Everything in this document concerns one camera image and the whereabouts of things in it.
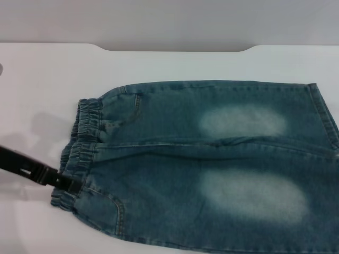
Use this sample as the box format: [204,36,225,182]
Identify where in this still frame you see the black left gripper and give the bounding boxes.
[0,144,82,193]

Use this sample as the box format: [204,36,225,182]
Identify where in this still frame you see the blue denim shorts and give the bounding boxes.
[50,82,339,254]

